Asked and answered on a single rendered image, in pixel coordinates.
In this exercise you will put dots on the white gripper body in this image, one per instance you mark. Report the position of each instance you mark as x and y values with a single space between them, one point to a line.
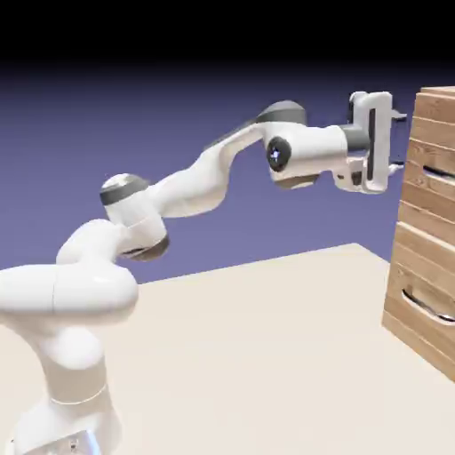
380 142

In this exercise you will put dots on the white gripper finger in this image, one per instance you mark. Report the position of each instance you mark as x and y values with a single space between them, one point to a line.
398 114
395 167

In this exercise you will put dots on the light wood cabinet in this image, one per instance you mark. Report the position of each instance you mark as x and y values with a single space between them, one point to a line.
426 249

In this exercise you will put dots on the light wood drawer front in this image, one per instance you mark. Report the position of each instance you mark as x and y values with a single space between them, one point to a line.
426 206
416 270

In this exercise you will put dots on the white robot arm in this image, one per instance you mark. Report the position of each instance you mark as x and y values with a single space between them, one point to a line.
199 185

